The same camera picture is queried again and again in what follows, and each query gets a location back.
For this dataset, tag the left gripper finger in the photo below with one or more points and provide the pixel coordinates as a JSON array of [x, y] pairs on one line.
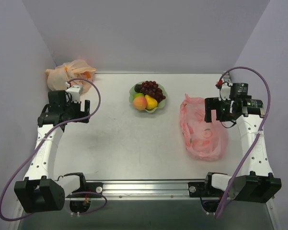
[[87, 106], [82, 119]]

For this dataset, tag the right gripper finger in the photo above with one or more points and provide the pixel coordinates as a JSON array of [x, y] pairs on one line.
[[213, 103], [210, 116]]

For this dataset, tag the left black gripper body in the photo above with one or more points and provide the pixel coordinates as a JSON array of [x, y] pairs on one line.
[[77, 113]]

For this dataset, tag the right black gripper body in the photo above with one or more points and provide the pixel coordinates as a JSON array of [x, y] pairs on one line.
[[212, 103]]

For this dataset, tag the pink plastic bag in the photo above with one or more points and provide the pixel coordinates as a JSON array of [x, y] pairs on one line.
[[203, 141]]

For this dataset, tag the green leaf-shaped plate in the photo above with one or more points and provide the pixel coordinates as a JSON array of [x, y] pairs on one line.
[[160, 104]]

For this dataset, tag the dark purple plum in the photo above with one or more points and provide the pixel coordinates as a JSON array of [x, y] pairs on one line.
[[138, 88]]

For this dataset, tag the orange peach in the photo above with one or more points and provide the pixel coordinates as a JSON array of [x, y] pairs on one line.
[[140, 103]]

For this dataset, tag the green apple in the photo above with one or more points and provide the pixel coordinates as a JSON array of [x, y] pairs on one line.
[[139, 95]]

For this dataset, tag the yellow pear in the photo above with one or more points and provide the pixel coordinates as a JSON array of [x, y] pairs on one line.
[[151, 102]]

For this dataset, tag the red grape bunch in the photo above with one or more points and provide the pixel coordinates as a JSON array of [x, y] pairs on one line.
[[152, 89]]

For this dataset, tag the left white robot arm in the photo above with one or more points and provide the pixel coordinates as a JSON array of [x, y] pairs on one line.
[[39, 191]]

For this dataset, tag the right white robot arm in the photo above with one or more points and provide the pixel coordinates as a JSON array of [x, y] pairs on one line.
[[254, 181]]

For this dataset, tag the orange tied plastic bag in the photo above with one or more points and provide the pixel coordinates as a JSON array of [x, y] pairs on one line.
[[56, 78]]

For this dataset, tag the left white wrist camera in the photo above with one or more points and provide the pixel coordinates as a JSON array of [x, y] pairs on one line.
[[74, 92]]

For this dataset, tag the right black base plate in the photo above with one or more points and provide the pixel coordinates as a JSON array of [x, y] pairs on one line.
[[199, 189]]

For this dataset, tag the aluminium rail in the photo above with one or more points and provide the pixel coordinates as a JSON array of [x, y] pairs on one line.
[[147, 189]]

